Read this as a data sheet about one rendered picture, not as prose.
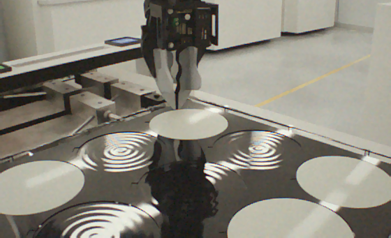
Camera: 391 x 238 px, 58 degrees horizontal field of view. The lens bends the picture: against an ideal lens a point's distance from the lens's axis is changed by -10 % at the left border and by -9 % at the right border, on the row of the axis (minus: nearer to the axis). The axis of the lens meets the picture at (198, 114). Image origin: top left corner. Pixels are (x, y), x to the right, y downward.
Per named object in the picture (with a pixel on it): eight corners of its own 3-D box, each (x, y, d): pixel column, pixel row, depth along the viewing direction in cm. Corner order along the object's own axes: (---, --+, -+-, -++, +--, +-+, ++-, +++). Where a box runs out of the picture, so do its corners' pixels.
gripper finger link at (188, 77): (186, 120, 50) (186, 50, 47) (173, 105, 55) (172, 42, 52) (209, 117, 51) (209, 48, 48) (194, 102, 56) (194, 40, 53)
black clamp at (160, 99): (170, 111, 58) (170, 95, 57) (159, 115, 57) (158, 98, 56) (155, 105, 60) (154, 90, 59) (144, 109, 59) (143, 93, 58)
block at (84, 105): (116, 120, 55) (115, 100, 54) (98, 126, 53) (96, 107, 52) (88, 107, 61) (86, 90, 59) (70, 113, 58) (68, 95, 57)
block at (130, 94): (157, 106, 61) (156, 88, 60) (140, 112, 59) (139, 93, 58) (126, 95, 66) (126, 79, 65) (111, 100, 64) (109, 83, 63)
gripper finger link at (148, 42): (144, 79, 51) (142, 14, 48) (141, 76, 52) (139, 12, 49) (177, 75, 52) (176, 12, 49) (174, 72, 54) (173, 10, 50)
